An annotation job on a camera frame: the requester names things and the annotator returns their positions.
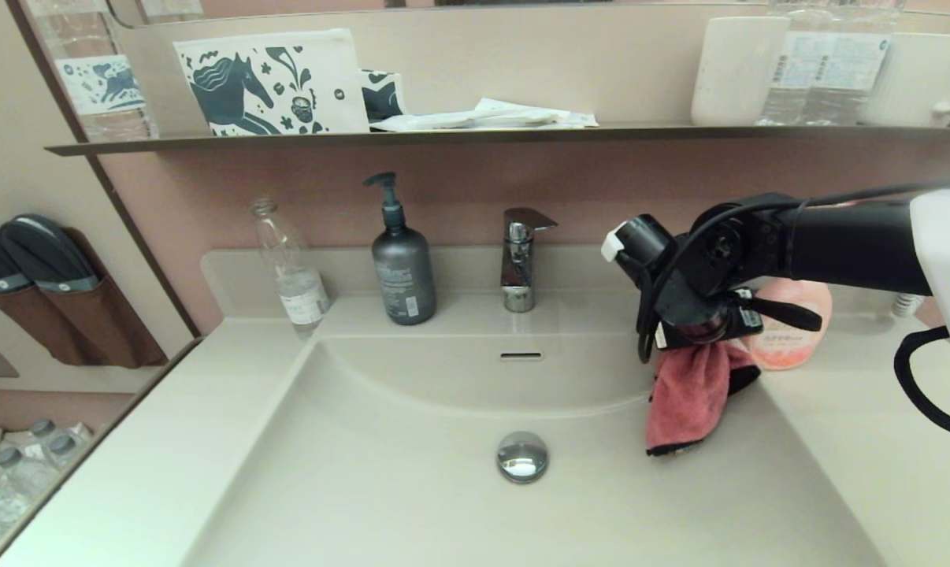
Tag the chrome sink faucet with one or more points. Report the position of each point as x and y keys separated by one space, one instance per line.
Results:
x=516 y=268

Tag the wall mirror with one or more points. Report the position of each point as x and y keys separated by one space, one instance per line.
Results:
x=325 y=6

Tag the uncapped clear plastic bottle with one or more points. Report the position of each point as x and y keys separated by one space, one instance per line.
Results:
x=302 y=295

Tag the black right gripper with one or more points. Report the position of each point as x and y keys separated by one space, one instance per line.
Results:
x=727 y=323

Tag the brown slipper holder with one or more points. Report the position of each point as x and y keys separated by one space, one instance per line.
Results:
x=34 y=323
x=105 y=323

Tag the white ceramic sink basin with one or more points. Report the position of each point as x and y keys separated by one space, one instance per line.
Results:
x=412 y=488

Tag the small teal patterned box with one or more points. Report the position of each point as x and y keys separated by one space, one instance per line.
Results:
x=382 y=96

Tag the pink hand soap pump bottle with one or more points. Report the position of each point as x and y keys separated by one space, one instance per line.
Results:
x=790 y=350

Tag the grey pump soap bottle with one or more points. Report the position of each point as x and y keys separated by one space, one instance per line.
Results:
x=404 y=276

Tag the white horse print pouch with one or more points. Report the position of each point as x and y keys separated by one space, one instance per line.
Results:
x=270 y=85

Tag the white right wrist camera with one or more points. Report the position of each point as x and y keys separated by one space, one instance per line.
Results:
x=613 y=244

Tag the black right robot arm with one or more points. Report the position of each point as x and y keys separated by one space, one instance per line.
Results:
x=853 y=244

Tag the chrome sink drain stopper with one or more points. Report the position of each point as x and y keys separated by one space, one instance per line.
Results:
x=522 y=457

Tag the clear labelled water bottle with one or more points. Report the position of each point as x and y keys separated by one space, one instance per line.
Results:
x=855 y=72
x=796 y=72

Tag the pink cloth black trim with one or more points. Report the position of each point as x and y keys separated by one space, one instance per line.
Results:
x=688 y=402

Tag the clear bottle horse print label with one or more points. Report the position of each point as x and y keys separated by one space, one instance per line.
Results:
x=97 y=85

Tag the metal wall shelf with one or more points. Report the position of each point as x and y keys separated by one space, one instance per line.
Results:
x=443 y=138

